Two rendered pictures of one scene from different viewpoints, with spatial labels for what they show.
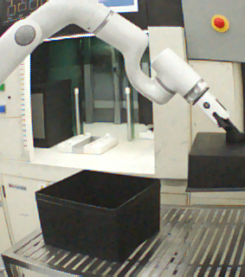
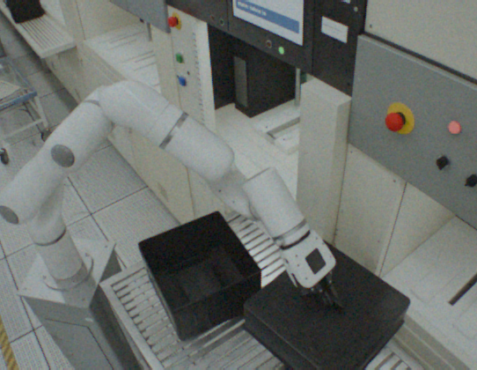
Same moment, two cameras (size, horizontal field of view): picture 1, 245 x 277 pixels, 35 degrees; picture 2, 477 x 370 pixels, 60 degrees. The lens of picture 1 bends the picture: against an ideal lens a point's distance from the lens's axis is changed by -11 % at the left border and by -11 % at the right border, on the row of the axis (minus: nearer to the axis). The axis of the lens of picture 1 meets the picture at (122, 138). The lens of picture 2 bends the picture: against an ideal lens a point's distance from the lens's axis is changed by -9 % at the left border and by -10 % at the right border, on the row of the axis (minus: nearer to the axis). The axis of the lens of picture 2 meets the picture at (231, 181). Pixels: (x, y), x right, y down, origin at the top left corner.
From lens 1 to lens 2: 0.95 m
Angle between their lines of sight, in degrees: 42
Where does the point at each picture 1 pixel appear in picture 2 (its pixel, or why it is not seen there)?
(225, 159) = (274, 335)
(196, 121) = (344, 210)
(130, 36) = (197, 166)
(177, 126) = (316, 209)
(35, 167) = not seen: hidden behind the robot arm
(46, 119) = (248, 89)
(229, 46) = (404, 157)
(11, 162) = not seen: hidden behind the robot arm
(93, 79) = not seen: hidden behind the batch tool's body
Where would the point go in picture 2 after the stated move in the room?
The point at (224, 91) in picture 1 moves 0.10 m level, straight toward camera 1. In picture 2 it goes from (381, 203) to (358, 225)
